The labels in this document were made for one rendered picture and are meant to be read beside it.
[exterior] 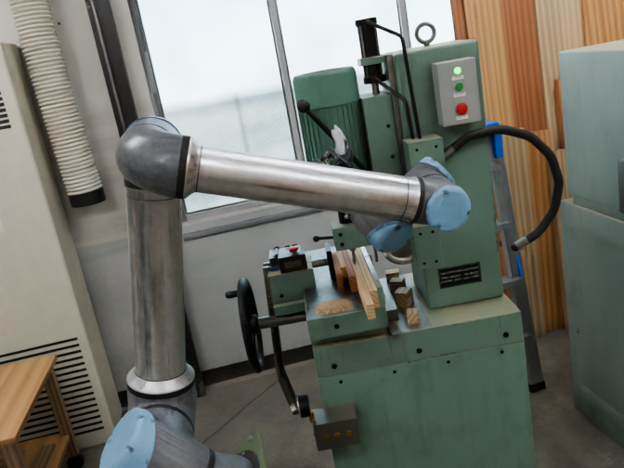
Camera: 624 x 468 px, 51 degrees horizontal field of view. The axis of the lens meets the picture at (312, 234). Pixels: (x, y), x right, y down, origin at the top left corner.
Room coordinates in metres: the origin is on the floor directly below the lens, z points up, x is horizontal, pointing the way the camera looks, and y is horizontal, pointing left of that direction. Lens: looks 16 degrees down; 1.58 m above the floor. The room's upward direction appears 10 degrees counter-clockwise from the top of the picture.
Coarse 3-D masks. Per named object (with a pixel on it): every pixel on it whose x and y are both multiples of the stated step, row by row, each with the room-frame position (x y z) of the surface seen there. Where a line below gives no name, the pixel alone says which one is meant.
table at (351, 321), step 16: (320, 256) 2.10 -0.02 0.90; (320, 272) 1.94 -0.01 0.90; (320, 288) 1.81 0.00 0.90; (336, 288) 1.78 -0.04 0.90; (288, 304) 1.81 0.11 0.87; (304, 304) 1.80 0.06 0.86; (352, 304) 1.65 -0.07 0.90; (320, 320) 1.59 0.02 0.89; (336, 320) 1.59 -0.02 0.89; (352, 320) 1.59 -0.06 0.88; (368, 320) 1.59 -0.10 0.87; (384, 320) 1.59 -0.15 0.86; (320, 336) 1.59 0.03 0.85
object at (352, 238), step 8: (336, 224) 1.85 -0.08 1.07; (344, 224) 1.84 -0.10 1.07; (352, 224) 1.82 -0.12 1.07; (336, 232) 1.81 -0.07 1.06; (344, 232) 1.81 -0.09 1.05; (352, 232) 1.81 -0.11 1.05; (360, 232) 1.81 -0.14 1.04; (336, 240) 1.81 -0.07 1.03; (344, 240) 1.81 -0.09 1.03; (352, 240) 1.81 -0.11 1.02; (360, 240) 1.81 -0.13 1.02; (336, 248) 1.81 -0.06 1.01; (344, 248) 1.81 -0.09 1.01; (352, 248) 1.81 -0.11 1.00
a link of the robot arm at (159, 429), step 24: (144, 408) 1.26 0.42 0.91; (168, 408) 1.26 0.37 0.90; (120, 432) 1.20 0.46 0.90; (144, 432) 1.14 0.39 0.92; (168, 432) 1.18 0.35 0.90; (192, 432) 1.25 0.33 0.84; (120, 456) 1.12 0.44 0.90; (144, 456) 1.12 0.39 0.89; (168, 456) 1.13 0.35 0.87; (192, 456) 1.16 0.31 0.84
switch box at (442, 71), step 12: (456, 60) 1.68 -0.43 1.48; (468, 60) 1.67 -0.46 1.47; (432, 72) 1.73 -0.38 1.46; (444, 72) 1.67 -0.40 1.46; (468, 72) 1.67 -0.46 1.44; (444, 84) 1.67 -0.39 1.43; (468, 84) 1.67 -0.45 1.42; (444, 96) 1.67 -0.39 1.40; (468, 96) 1.67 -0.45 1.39; (444, 108) 1.67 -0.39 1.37; (468, 108) 1.67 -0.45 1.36; (444, 120) 1.68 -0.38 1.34; (456, 120) 1.67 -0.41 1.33; (468, 120) 1.67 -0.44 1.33; (480, 120) 1.68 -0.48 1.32
